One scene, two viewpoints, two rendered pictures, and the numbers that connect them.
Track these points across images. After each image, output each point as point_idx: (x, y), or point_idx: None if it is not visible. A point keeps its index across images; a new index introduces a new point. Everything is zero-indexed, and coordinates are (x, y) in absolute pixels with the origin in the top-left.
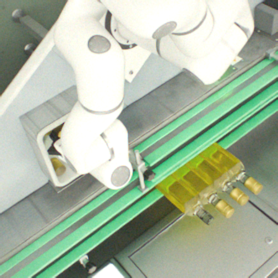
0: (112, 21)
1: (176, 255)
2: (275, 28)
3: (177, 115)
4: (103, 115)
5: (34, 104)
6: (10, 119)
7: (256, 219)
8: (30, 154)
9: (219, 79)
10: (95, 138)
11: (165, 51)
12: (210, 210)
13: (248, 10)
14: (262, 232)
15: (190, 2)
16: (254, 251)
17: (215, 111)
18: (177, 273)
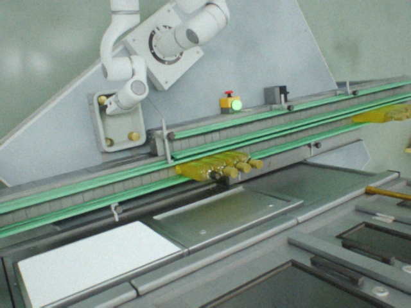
0: (153, 39)
1: (192, 215)
2: (277, 99)
3: (201, 125)
4: (123, 15)
5: (98, 89)
6: (80, 93)
7: (262, 198)
8: (90, 129)
9: (235, 113)
10: (118, 35)
11: (178, 33)
12: (227, 197)
13: None
14: (266, 202)
15: None
16: (257, 209)
17: (229, 122)
18: (190, 222)
